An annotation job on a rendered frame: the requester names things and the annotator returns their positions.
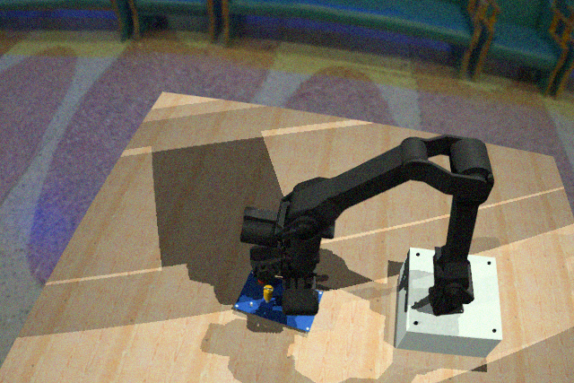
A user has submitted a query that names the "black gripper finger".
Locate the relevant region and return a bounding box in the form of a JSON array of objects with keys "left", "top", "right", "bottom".
[{"left": 283, "top": 275, "right": 316, "bottom": 290}]

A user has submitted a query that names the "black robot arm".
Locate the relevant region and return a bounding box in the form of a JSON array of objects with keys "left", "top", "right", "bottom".
[{"left": 240, "top": 135, "right": 494, "bottom": 316}]

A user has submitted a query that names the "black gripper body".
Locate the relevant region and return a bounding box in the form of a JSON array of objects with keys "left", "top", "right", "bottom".
[{"left": 282, "top": 240, "right": 319, "bottom": 316}]

